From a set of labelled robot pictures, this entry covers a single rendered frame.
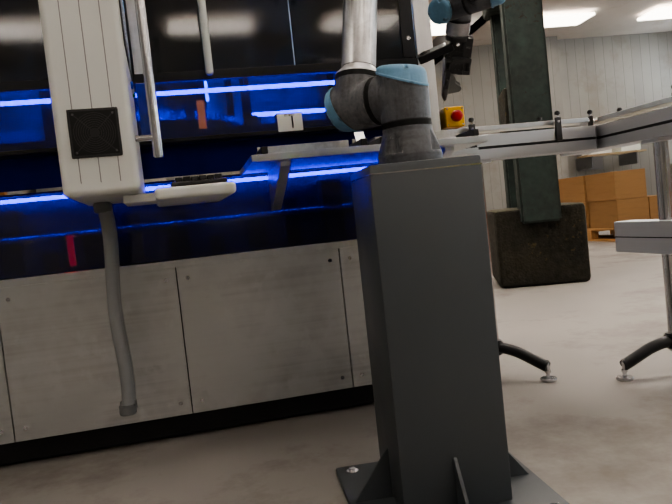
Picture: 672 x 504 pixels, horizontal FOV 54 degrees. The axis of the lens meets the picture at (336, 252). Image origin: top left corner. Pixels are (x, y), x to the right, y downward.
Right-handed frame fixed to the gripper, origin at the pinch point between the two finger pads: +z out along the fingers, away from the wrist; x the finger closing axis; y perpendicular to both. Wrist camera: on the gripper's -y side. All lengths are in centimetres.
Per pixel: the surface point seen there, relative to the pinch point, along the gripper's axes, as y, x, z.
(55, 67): -99, -63, -25
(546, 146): 45, 27, 27
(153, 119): -77, -62, -13
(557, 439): 33, -82, 69
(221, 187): -60, -67, 3
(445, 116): 3.1, 11.1, 11.1
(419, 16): -8.1, 26.8, -19.1
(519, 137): 34.0, 25.8, 23.7
